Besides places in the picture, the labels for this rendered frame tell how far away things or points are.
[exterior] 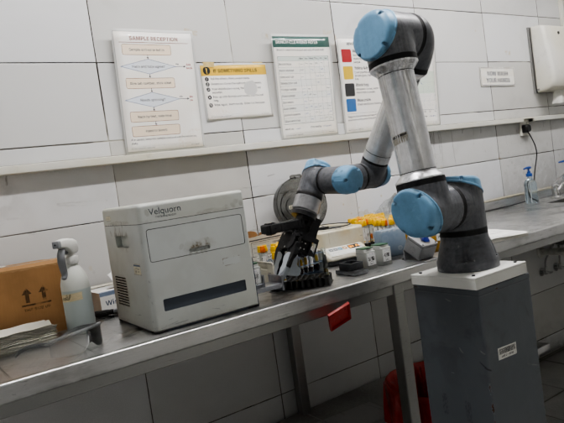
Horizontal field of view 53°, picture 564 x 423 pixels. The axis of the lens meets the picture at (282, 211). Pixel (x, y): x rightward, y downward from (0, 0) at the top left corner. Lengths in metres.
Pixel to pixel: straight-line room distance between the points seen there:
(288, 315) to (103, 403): 0.81
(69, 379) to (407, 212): 0.80
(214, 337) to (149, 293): 0.18
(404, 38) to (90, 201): 1.12
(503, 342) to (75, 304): 1.03
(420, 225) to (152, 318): 0.64
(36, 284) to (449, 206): 1.05
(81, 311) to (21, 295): 0.18
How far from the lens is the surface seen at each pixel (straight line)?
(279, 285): 1.51
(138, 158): 1.97
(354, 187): 1.51
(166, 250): 1.34
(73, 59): 2.02
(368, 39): 1.38
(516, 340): 1.51
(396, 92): 1.36
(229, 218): 1.41
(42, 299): 1.61
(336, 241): 1.96
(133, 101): 2.03
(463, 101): 3.10
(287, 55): 2.36
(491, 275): 1.41
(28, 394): 1.26
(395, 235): 1.91
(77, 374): 1.27
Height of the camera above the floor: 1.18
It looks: 3 degrees down
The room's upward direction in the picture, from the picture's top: 8 degrees counter-clockwise
